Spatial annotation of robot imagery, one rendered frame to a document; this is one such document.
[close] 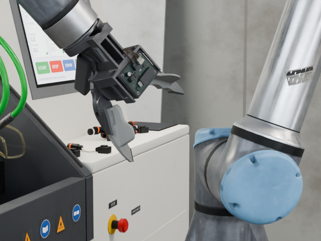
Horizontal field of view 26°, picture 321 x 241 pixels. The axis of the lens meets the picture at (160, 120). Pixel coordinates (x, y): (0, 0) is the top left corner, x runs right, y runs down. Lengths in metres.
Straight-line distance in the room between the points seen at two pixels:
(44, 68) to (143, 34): 1.55
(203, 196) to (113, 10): 2.43
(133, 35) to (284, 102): 2.49
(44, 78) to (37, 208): 0.58
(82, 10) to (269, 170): 0.35
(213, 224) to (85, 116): 1.01
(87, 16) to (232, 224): 0.43
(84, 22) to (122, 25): 2.52
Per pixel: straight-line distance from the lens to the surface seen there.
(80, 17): 1.00
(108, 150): 1.78
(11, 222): 1.40
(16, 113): 1.63
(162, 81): 1.11
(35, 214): 1.47
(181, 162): 2.26
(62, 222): 1.57
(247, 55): 3.60
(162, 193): 2.12
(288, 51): 1.05
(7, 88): 1.54
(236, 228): 1.19
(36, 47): 1.97
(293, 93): 1.05
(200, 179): 1.19
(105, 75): 1.02
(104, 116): 1.06
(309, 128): 3.60
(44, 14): 0.99
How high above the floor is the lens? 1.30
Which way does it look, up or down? 8 degrees down
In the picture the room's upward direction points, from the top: straight up
